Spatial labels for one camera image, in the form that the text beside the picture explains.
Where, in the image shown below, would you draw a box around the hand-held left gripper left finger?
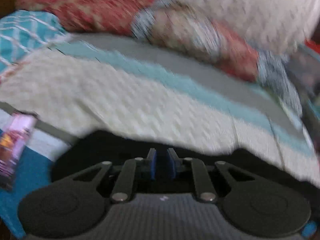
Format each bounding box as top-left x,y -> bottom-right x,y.
72,148 -> 157,203

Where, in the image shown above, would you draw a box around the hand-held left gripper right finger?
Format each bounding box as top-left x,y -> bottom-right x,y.
167,148 -> 256,203

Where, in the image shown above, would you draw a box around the black pants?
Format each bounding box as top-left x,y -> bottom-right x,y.
51,129 -> 320,189

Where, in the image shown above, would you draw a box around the patterned teal beige bed sheet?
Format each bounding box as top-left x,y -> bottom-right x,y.
0,34 -> 320,239

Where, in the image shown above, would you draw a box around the smartphone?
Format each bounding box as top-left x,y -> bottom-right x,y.
0,112 -> 38,192

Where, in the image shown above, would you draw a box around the red floral patchwork blanket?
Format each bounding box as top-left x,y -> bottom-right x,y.
16,0 -> 303,117

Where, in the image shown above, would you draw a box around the teal white patterned pillow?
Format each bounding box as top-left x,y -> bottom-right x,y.
0,10 -> 67,73

